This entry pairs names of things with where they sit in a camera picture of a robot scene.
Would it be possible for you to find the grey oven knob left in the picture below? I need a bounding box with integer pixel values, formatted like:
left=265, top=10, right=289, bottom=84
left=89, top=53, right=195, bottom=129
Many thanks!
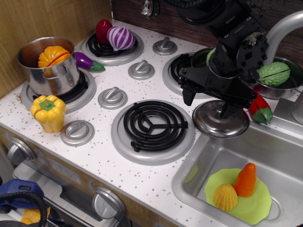
left=7, top=137, right=36, bottom=165

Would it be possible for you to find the silver faucet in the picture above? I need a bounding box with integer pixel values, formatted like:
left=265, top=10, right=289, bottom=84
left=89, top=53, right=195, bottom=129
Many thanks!
left=264, top=10, right=303, bottom=65

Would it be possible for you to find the grey oven knob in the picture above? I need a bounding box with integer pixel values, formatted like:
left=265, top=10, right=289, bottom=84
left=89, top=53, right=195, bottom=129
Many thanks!
left=92, top=186, right=126, bottom=219
left=7, top=137, right=36, bottom=165

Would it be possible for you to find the blue clamp tool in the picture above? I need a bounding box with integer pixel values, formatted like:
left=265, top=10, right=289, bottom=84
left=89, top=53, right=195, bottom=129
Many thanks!
left=0, top=179, right=44, bottom=210

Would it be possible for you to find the black burner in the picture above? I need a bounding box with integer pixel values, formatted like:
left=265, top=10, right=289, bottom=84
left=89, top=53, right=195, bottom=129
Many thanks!
left=21, top=69, right=97, bottom=114
left=111, top=100, right=195, bottom=166
left=162, top=52, right=214, bottom=100
left=81, top=33, right=144, bottom=66

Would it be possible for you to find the front right black burner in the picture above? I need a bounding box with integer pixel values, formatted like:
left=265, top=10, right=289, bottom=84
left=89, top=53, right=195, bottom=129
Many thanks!
left=111, top=100, right=195, bottom=166

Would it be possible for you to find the front left black burner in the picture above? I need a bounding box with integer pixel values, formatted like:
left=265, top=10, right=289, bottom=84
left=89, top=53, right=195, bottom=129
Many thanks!
left=21, top=69, right=97, bottom=114

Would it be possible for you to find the black cable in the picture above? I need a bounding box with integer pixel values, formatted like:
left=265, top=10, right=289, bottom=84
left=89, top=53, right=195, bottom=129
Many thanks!
left=0, top=191, right=48, bottom=227

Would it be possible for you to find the yellow object bottom left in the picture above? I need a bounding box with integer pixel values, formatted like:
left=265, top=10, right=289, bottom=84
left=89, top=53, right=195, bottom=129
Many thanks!
left=20, top=209, right=41, bottom=225

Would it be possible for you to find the silver oven door handle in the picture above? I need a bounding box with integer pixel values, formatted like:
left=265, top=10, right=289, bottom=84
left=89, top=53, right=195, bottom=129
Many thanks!
left=13, top=164, right=119, bottom=227

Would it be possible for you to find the silver metal pot lid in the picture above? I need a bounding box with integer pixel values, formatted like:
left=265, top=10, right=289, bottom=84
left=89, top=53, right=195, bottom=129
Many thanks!
left=192, top=100, right=250, bottom=139

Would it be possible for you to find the yellow toy bell pepper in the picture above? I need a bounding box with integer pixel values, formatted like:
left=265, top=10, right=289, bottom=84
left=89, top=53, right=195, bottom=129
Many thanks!
left=30, top=95, right=66, bottom=132

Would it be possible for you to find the silver wall hook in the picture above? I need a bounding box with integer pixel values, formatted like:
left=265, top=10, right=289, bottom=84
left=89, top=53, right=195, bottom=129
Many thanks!
left=141, top=0, right=160, bottom=20

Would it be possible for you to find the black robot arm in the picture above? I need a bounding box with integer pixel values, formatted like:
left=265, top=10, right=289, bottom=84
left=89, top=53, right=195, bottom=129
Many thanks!
left=167, top=0, right=268, bottom=119

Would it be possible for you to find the back right black burner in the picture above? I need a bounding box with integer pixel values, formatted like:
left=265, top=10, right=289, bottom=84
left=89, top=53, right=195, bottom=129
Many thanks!
left=162, top=52, right=214, bottom=100

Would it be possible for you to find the small steel pan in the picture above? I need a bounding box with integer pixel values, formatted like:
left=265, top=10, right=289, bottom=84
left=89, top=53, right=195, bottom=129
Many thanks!
left=243, top=57, right=303, bottom=99

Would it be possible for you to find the purple striped toy onion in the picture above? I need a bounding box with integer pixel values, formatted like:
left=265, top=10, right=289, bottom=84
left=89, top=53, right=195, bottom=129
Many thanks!
left=107, top=26, right=135, bottom=52

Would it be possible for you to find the red toy chili pepper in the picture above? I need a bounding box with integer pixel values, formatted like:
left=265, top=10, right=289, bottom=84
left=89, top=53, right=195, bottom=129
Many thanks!
left=248, top=90, right=273, bottom=125

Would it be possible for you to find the back left black burner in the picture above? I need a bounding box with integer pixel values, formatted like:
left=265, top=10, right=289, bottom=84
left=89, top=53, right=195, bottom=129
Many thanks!
left=81, top=33, right=144, bottom=66

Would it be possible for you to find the grey stove knob front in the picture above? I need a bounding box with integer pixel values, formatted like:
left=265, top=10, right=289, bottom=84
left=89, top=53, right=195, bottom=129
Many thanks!
left=61, top=120, right=95, bottom=147

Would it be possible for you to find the grey stove knob lower middle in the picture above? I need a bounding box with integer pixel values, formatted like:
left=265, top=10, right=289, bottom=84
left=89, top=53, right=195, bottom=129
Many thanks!
left=98, top=87, right=128, bottom=110

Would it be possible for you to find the purple toy eggplant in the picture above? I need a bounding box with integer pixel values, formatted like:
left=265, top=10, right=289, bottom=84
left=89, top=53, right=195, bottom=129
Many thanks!
left=74, top=52, right=105, bottom=71

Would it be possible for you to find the silver sink basin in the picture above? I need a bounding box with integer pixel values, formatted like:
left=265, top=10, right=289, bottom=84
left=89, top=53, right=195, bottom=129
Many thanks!
left=172, top=123, right=303, bottom=227

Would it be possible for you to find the green toy bitter gourd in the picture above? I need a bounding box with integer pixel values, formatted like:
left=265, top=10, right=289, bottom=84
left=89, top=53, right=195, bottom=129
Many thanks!
left=258, top=62, right=290, bottom=87

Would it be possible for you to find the orange toy carrot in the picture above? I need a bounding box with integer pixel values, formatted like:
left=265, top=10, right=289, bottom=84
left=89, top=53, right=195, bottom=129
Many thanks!
left=233, top=163, right=257, bottom=197

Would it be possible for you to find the grey stove knob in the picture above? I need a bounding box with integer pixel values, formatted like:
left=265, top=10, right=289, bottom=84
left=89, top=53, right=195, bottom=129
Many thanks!
left=61, top=120, right=95, bottom=147
left=98, top=87, right=128, bottom=110
left=128, top=60, right=155, bottom=80
left=152, top=37, right=178, bottom=56

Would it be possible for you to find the grey stove knob upper middle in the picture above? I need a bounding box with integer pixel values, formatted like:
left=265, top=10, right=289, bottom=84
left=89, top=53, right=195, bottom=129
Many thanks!
left=128, top=60, right=155, bottom=80

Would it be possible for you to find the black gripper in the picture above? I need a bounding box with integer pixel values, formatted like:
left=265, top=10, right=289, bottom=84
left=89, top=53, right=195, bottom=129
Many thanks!
left=179, top=67, right=257, bottom=118

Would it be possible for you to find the steel pot with handles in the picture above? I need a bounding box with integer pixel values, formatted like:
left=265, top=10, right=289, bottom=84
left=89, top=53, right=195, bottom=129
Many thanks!
left=18, top=37, right=80, bottom=96

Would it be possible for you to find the light green plate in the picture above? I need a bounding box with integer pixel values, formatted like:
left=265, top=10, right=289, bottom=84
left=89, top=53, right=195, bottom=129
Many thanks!
left=205, top=168, right=272, bottom=225

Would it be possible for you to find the grey oven knob right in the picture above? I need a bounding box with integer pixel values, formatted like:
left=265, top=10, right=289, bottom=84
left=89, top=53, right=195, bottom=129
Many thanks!
left=92, top=186, right=126, bottom=219

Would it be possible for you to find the dark red toy fruit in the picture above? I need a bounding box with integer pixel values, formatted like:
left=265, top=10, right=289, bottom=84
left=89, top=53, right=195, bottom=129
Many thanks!
left=96, top=19, right=112, bottom=44

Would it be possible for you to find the grey stove knob back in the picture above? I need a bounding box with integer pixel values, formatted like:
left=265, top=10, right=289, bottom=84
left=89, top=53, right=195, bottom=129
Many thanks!
left=152, top=37, right=178, bottom=56

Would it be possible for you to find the yellow toy corn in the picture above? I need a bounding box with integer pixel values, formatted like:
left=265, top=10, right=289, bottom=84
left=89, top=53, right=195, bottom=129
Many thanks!
left=213, top=183, right=238, bottom=211

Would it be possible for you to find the orange toy pumpkin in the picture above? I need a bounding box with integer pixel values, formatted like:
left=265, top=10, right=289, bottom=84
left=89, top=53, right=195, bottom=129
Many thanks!
left=38, top=46, right=71, bottom=68

